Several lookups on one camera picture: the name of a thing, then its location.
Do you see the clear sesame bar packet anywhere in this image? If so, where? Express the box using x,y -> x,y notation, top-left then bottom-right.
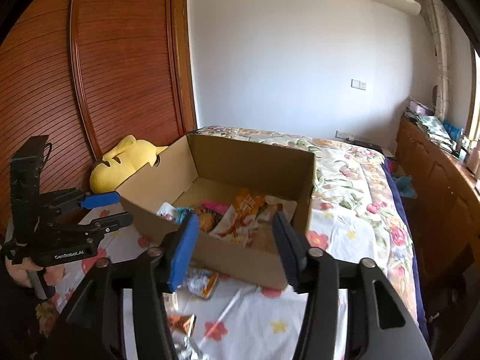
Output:
245,225 -> 280,254

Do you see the blue bottles pack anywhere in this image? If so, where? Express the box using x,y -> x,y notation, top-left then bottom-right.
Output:
442,120 -> 464,140

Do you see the dark red snack packet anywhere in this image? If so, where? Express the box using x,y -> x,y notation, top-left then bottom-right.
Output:
167,313 -> 197,337

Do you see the brown cardboard box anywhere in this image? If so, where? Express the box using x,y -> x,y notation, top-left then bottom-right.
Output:
119,134 -> 316,289

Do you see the wooden slatted wardrobe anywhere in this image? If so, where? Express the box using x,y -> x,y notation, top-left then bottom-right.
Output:
0,0 -> 199,235

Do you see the white chicken feet packet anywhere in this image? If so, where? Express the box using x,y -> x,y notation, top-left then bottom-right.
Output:
208,204 -> 260,245

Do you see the patterned white curtain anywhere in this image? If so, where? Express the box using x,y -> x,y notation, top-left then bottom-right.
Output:
419,0 -> 451,121

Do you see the long wooden cabinet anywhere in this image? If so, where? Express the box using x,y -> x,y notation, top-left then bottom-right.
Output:
395,114 -> 480,283

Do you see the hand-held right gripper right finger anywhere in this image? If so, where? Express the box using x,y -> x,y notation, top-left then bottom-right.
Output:
272,212 -> 432,360

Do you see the floral bedsheet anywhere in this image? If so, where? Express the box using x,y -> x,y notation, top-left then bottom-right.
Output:
35,125 -> 429,360

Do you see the golden round bun packet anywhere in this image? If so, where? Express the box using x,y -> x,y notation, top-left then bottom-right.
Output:
198,214 -> 219,234

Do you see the dark blue blanket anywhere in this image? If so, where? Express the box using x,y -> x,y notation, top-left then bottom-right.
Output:
382,154 -> 433,342

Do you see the teal snack packet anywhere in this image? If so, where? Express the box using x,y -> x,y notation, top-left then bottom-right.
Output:
175,206 -> 196,223

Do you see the brown snack packet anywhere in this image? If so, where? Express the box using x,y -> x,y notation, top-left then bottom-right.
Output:
264,195 -> 298,226

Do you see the stack of magazines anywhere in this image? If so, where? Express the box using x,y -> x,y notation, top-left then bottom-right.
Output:
403,97 -> 455,151

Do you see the yellow plush toy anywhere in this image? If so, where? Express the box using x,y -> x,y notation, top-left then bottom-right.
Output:
89,135 -> 169,195

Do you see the teal cloth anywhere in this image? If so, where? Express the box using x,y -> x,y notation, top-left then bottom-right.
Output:
392,174 -> 418,198

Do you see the orange-edged snack packet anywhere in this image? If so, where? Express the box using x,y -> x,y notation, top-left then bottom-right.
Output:
185,267 -> 220,300

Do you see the silver snack packet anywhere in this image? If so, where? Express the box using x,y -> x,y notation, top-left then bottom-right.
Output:
175,335 -> 208,360

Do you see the small silver printed packet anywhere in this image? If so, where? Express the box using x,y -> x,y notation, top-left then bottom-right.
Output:
156,202 -> 178,222

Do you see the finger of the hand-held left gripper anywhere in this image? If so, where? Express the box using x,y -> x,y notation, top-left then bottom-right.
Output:
37,189 -> 121,215
47,212 -> 134,245

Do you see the pink snack packet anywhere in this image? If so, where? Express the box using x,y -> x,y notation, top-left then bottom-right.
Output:
199,200 -> 230,217

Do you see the person's left hand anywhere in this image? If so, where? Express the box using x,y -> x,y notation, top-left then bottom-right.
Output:
5,257 -> 44,290

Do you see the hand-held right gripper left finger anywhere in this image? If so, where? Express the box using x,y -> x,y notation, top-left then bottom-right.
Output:
49,213 -> 201,360

